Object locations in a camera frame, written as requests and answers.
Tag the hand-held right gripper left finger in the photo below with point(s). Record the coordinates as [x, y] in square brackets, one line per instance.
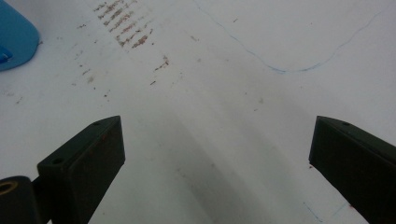
[84, 161]

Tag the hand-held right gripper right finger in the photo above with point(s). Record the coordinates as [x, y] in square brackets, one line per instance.
[358, 165]

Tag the blue bottle with white cap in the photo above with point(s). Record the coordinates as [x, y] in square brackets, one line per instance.
[15, 37]

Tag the white table mat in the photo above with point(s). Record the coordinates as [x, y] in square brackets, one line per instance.
[218, 102]

